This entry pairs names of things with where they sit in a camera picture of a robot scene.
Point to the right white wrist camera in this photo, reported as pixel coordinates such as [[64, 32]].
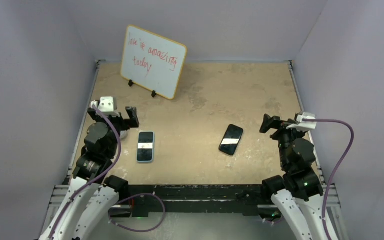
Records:
[[303, 122]]

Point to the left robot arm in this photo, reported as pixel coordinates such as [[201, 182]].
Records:
[[100, 153]]

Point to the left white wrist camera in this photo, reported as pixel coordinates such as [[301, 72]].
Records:
[[107, 104]]

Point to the white board with orange frame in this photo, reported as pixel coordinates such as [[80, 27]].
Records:
[[152, 61]]

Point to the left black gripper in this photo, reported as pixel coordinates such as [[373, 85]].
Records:
[[126, 123]]

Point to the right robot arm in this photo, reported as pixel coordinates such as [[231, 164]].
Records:
[[298, 194]]

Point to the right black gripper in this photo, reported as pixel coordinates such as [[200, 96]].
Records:
[[274, 122]]

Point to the black phone in black case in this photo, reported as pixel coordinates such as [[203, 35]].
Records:
[[231, 139]]

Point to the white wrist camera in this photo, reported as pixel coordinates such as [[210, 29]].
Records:
[[303, 122], [107, 104]]

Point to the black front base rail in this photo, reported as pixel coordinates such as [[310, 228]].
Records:
[[244, 199]]

